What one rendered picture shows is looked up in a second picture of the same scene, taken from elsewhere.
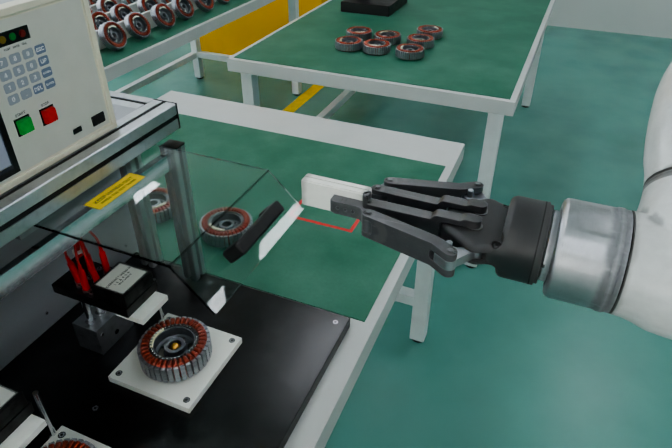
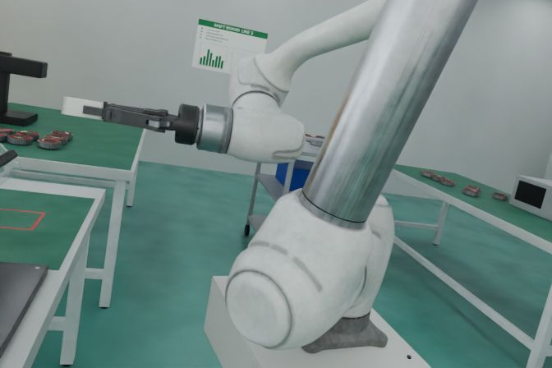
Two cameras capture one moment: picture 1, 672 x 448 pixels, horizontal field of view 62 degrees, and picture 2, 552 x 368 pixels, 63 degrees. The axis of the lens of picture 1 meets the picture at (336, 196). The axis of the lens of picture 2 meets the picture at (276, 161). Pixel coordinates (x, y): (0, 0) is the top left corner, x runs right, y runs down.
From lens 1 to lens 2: 0.48 m
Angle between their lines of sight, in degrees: 42
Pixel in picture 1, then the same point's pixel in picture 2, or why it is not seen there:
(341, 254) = (27, 241)
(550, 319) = (168, 329)
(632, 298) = (236, 135)
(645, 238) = (236, 112)
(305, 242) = not seen: outside the picture
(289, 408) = (14, 310)
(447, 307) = (89, 338)
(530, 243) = (192, 116)
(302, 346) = (13, 281)
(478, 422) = not seen: outside the picture
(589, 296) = (218, 137)
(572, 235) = (209, 111)
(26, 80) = not seen: outside the picture
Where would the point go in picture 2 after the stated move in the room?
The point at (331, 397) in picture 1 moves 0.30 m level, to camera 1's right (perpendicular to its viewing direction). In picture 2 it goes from (44, 305) to (177, 287)
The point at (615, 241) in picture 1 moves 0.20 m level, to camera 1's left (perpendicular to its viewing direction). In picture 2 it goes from (226, 112) to (118, 98)
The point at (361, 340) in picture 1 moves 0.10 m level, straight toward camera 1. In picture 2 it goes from (59, 278) to (66, 299)
